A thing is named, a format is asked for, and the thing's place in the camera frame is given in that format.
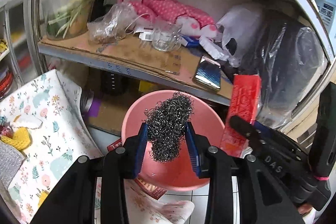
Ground steel wool scourer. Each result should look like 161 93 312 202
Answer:
144 92 194 163

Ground red toothpaste box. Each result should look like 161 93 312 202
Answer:
220 75 261 157

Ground silver mesh scrub cloth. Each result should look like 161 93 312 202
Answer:
0 141 26 189

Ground colourful wrapper ball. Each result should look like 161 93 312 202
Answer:
0 116 13 138

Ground pink plastic trash bucket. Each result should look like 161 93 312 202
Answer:
121 90 224 192

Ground white kitchen cabinet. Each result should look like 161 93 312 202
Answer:
1 0 43 99

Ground metal shelf rack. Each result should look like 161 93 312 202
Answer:
31 0 335 131

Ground smartphone with blue case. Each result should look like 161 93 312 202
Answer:
193 56 221 91

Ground cardboard shelf liner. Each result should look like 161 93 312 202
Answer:
38 33 232 105

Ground floral bear tablecloth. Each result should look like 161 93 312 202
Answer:
1 70 102 223

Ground glass mug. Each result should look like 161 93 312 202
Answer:
151 18 182 52

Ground small yellow foam net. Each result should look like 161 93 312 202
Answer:
1 127 31 151

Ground white plastic bag on shelf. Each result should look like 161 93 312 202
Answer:
199 2 264 68

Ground large black plastic-wrapped appliance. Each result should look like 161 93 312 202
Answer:
239 10 327 128

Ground clear bag on shelf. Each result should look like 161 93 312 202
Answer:
87 3 137 44

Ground pink polka dot cloth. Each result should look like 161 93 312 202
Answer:
117 0 218 39

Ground bag of vegetables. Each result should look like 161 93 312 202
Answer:
42 0 105 40

